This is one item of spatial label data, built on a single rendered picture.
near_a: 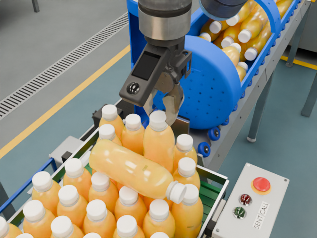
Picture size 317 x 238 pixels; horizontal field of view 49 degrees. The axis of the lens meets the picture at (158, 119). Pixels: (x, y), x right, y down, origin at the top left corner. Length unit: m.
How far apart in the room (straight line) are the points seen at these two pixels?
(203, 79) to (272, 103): 1.83
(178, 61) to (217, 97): 0.32
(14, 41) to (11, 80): 0.60
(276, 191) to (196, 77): 0.36
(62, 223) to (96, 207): 0.07
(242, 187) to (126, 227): 0.26
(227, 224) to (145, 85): 0.32
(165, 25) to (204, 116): 0.50
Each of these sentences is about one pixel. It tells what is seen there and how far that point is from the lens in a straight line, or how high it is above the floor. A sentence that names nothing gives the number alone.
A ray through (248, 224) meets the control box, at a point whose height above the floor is 1.10.
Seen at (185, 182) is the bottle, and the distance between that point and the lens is 0.81.
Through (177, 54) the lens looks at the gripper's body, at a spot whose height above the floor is 1.36.
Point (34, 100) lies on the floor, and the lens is 2.81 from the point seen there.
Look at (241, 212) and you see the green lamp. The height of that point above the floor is 1.11.
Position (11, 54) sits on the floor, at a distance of 3.40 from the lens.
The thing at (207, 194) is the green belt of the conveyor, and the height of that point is 0.90.
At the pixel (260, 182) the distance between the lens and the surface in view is 0.80.
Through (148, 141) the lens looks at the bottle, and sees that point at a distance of 0.76.
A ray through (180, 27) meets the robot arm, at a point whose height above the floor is 1.44.
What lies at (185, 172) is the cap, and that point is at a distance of 0.79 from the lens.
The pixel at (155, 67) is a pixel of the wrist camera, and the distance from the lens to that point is 0.62.
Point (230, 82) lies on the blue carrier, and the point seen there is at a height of 1.16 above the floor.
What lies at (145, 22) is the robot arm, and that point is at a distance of 0.60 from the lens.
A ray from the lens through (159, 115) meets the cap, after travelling 0.74.
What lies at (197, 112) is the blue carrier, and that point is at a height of 1.03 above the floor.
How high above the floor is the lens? 1.73
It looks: 44 degrees down
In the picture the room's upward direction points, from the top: straight up
